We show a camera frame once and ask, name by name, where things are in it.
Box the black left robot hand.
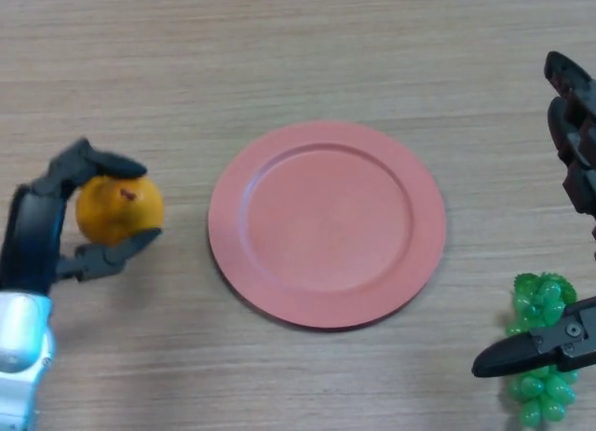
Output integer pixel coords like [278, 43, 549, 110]
[0, 137, 164, 297]

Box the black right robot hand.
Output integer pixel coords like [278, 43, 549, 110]
[471, 50, 596, 380]

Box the yellow pear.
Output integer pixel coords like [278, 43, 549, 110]
[74, 174, 165, 246]

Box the pink round plate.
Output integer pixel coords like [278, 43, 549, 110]
[208, 120, 447, 330]

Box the green grape bunch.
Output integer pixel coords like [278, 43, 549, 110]
[505, 271, 580, 427]

